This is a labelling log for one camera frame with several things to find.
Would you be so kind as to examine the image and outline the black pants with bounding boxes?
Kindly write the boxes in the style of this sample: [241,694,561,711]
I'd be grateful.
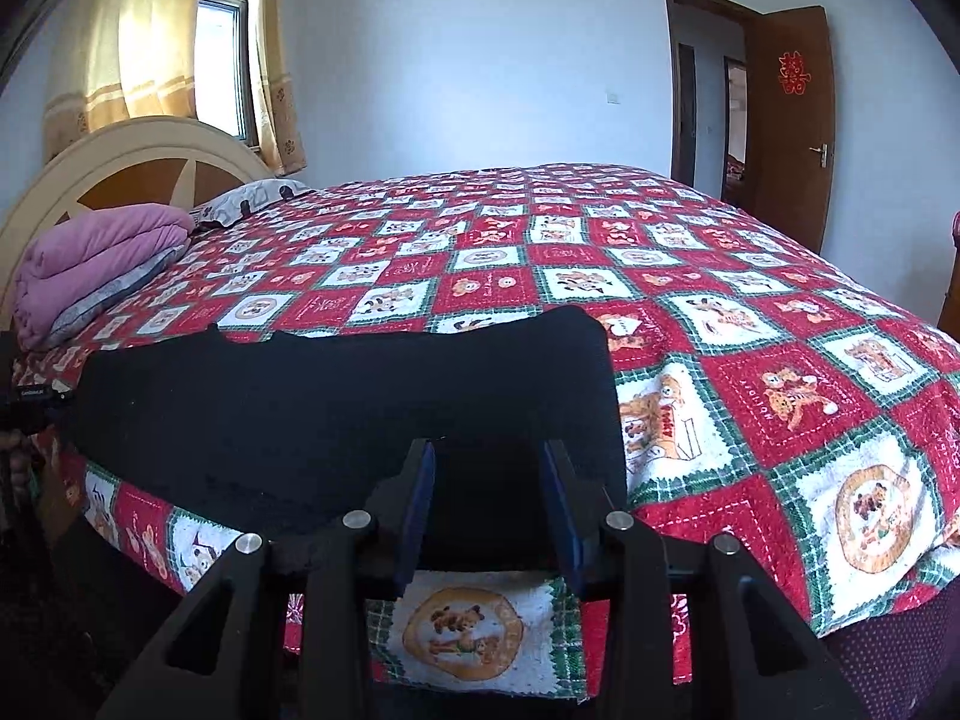
[60,305,626,572]

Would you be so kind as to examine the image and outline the left hand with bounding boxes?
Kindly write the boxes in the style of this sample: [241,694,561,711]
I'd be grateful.
[2,431,78,546]

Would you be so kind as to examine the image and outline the grey pillow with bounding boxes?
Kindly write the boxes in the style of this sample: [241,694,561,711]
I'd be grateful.
[39,242,189,351]

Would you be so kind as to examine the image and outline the pink folded quilt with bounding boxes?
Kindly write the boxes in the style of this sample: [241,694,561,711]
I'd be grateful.
[11,203,194,351]

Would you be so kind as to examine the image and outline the red patchwork bedspread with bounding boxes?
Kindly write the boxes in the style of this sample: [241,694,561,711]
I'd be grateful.
[13,164,958,718]

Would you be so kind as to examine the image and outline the cream wooden headboard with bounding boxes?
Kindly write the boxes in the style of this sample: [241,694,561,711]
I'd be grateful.
[2,117,272,322]

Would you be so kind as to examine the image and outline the white patterned pillow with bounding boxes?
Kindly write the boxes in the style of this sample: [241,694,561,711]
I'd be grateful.
[190,179,309,229]

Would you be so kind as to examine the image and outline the window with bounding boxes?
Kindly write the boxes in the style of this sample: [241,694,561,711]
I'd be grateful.
[194,0,257,146]

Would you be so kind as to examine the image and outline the yellow curtain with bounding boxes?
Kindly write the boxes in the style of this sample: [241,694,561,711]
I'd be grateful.
[247,0,306,176]

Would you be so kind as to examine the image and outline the yellow curtain left panel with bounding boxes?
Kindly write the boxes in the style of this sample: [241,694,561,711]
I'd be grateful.
[43,0,199,160]

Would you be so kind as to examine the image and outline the brown wooden door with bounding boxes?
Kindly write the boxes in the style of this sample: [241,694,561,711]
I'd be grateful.
[745,5,835,252]

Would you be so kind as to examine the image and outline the red paper door decoration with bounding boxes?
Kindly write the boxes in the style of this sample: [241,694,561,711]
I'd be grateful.
[778,50,812,96]

